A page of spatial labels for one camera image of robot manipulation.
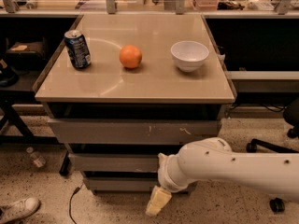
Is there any white bowl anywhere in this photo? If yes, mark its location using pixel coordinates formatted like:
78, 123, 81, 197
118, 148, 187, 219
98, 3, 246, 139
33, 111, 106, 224
170, 41, 209, 72

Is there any grey drawer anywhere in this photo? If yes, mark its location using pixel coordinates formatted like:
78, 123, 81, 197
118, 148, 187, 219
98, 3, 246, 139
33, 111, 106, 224
49, 119, 221, 145
82, 176, 198, 194
69, 154, 159, 173

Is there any black table frame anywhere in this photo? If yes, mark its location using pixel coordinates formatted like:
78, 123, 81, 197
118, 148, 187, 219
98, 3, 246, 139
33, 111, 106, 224
0, 91, 71, 176

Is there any white sneaker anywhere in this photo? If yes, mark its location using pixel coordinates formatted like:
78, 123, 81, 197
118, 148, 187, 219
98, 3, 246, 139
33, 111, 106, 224
0, 197, 40, 224

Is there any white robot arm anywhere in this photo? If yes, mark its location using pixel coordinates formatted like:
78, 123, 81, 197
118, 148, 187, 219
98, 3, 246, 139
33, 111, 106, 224
146, 137, 299, 217

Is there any blue soda can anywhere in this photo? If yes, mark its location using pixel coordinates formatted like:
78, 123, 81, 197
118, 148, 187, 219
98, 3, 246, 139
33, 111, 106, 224
64, 30, 92, 69

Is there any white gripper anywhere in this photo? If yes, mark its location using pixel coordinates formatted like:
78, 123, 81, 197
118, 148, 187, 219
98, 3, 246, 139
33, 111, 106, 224
146, 153, 188, 217

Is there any grey bottom drawer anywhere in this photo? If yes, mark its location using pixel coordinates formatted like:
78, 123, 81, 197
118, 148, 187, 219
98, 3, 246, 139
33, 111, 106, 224
82, 176, 198, 194

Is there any orange fruit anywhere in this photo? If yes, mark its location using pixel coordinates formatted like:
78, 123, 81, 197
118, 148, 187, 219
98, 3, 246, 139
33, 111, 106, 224
119, 45, 142, 69

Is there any clear plastic bottle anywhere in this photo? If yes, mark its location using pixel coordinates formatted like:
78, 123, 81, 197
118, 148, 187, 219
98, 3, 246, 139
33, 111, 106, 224
26, 147, 46, 168

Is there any grey top drawer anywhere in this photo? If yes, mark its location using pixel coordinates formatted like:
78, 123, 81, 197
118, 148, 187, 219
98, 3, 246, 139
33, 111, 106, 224
49, 119, 221, 145

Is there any grey drawer cabinet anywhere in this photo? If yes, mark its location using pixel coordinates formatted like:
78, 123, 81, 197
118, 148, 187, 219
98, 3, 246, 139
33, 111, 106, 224
36, 14, 235, 180

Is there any black cable on floor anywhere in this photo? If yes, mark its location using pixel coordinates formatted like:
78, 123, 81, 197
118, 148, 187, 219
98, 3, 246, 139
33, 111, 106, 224
68, 184, 84, 224

